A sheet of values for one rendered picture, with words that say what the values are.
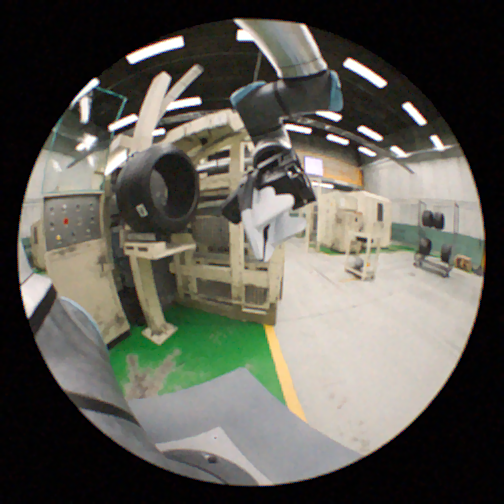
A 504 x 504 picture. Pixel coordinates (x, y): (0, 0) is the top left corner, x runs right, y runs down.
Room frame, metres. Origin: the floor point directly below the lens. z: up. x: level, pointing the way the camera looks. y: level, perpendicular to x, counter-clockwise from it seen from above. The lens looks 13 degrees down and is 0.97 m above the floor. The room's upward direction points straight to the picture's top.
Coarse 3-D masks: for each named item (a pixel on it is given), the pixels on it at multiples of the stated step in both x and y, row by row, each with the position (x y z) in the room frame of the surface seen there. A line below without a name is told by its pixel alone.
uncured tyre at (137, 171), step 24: (168, 144) 0.75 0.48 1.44; (144, 168) 0.59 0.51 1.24; (168, 168) 1.03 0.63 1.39; (192, 168) 0.95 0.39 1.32; (120, 192) 0.59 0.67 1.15; (144, 192) 0.60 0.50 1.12; (168, 192) 1.09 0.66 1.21; (192, 192) 1.10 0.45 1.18; (144, 216) 0.62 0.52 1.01; (168, 216) 1.07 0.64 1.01; (192, 216) 0.97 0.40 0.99
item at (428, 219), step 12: (456, 204) 1.24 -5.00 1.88; (432, 216) 2.22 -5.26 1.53; (432, 228) 2.04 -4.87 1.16; (420, 240) 2.41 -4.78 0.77; (456, 240) 1.28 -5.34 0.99; (420, 252) 2.34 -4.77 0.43; (444, 252) 1.47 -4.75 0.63; (420, 264) 2.47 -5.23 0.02; (432, 264) 1.86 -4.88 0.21; (444, 276) 1.32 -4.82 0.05
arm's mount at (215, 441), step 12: (204, 432) 0.05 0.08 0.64; (216, 432) 0.05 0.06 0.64; (156, 444) -0.01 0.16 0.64; (168, 444) 0.00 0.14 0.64; (180, 444) 0.01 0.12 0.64; (192, 444) 0.01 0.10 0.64; (204, 444) 0.02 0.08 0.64; (216, 444) 0.02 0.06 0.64; (228, 444) 0.03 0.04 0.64; (228, 456) 0.00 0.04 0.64; (240, 456) 0.00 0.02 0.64; (252, 468) -0.02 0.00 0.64; (264, 480) -0.05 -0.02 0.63
